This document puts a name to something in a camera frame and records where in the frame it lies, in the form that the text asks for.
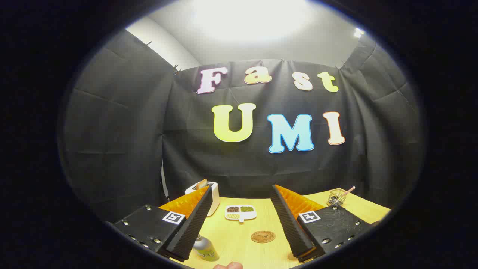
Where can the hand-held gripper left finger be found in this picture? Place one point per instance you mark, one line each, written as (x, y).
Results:
(194, 228)

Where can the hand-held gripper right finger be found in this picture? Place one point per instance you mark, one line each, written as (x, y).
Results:
(289, 224)

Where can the silver green juice bottle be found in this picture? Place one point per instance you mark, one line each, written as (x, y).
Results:
(207, 249)

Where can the round cork coaster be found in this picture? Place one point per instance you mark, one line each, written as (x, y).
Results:
(263, 237)

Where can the white toaster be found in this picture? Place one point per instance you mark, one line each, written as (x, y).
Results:
(216, 200)

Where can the wooden table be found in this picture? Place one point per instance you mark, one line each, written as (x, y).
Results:
(231, 241)

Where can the pile of yellow beans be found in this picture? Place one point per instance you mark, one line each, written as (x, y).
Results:
(233, 216)

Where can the pile of dark beans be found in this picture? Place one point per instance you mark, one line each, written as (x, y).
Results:
(233, 209)

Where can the toast slice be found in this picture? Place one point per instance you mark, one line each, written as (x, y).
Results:
(201, 183)

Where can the pile of green beans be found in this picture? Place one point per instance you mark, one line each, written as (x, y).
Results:
(247, 209)

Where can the white divided dish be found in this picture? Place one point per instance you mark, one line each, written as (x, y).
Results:
(241, 215)

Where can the pink checked straw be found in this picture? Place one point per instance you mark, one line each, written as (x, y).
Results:
(349, 190)

